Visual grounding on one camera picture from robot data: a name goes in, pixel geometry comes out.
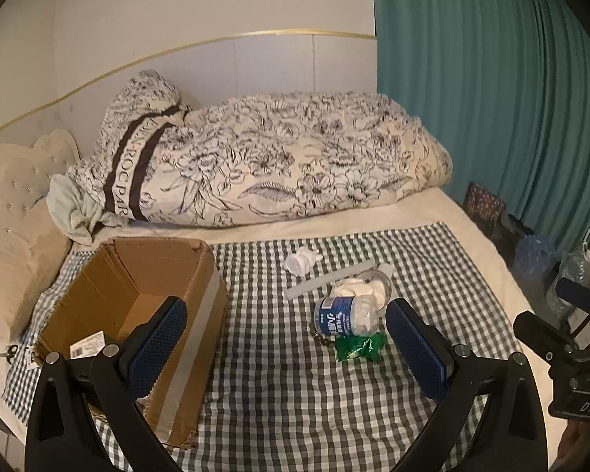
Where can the right hand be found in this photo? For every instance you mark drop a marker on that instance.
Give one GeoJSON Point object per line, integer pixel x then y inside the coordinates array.
{"type": "Point", "coordinates": [574, 449]}

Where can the white star-shaped object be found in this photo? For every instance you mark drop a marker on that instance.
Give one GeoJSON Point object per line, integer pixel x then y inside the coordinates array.
{"type": "Point", "coordinates": [302, 261]}

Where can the cardboard box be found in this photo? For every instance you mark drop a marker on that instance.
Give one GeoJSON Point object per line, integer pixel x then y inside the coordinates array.
{"type": "Point", "coordinates": [128, 314]}

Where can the beige pillow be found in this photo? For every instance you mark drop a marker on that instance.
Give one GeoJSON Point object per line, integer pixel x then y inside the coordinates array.
{"type": "Point", "coordinates": [29, 263]}

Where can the green snack wrapper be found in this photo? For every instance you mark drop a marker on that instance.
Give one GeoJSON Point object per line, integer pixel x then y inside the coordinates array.
{"type": "Point", "coordinates": [367, 347]}

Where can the mint green towel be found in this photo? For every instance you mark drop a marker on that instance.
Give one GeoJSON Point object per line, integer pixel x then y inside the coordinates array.
{"type": "Point", "coordinates": [76, 213]}

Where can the clear jar blue label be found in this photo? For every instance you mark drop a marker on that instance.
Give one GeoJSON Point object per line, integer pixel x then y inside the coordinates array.
{"type": "Point", "coordinates": [347, 316]}

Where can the tufted cream headboard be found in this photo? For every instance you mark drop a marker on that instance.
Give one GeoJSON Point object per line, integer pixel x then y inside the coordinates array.
{"type": "Point", "coordinates": [25, 175]}

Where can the black scissors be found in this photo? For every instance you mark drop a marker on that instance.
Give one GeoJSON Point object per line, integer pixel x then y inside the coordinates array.
{"type": "Point", "coordinates": [9, 353]}

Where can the dark patterned bag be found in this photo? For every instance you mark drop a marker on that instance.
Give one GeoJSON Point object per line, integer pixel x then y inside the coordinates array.
{"type": "Point", "coordinates": [482, 206]}

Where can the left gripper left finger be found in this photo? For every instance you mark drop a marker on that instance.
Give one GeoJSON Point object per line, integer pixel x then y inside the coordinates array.
{"type": "Point", "coordinates": [61, 435]}

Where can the floral duvet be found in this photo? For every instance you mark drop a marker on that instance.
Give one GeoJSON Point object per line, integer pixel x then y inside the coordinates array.
{"type": "Point", "coordinates": [255, 159]}

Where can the water bottle pack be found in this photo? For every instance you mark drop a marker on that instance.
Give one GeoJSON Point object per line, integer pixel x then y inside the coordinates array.
{"type": "Point", "coordinates": [535, 256]}

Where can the teal curtain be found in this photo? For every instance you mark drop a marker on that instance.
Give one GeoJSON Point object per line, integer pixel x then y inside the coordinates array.
{"type": "Point", "coordinates": [504, 85]}

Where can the white paper roll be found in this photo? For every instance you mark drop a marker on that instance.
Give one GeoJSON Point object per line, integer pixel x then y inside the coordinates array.
{"type": "Point", "coordinates": [387, 269]}

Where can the white tape roll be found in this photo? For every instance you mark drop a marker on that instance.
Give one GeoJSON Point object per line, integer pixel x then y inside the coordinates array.
{"type": "Point", "coordinates": [370, 282]}

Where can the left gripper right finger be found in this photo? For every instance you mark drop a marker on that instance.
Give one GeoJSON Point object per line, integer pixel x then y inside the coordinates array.
{"type": "Point", "coordinates": [510, 435]}

